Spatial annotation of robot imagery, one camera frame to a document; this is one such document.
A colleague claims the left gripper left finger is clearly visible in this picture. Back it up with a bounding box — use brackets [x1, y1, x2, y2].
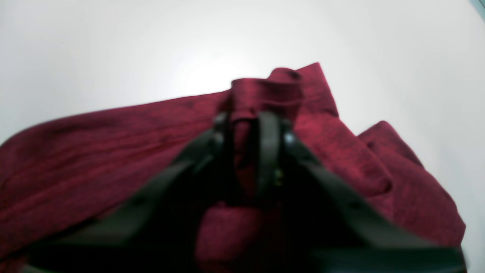
[23, 113, 234, 273]

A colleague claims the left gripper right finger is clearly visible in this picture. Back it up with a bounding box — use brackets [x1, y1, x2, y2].
[256, 112, 466, 273]

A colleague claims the dark red t-shirt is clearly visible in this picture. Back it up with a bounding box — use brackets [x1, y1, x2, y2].
[1, 63, 466, 273]

